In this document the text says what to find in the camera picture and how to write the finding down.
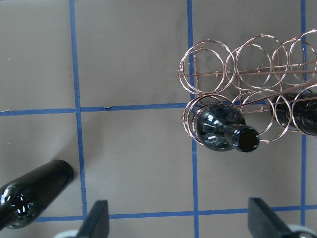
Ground far wine bottle in basket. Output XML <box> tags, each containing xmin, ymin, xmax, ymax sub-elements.
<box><xmin>270</xmin><ymin>92</ymin><xmax>317</xmax><ymax>136</ymax></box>

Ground near wine bottle in basket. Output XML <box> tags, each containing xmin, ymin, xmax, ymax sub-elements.
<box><xmin>193</xmin><ymin>103</ymin><xmax>260</xmax><ymax>152</ymax></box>

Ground wine bottle in basket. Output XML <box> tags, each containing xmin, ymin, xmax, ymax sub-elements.
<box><xmin>193</xmin><ymin>103</ymin><xmax>260</xmax><ymax>152</ymax></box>
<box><xmin>270</xmin><ymin>92</ymin><xmax>317</xmax><ymax>136</ymax></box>

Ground copper wire wine basket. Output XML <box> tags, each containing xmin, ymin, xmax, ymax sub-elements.
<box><xmin>177</xmin><ymin>29</ymin><xmax>317</xmax><ymax>144</ymax></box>

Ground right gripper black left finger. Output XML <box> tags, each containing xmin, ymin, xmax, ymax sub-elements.
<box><xmin>75</xmin><ymin>200</ymin><xmax>109</xmax><ymax>238</ymax></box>

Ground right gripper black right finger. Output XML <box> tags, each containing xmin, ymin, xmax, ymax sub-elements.
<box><xmin>248</xmin><ymin>197</ymin><xmax>292</xmax><ymax>238</ymax></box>

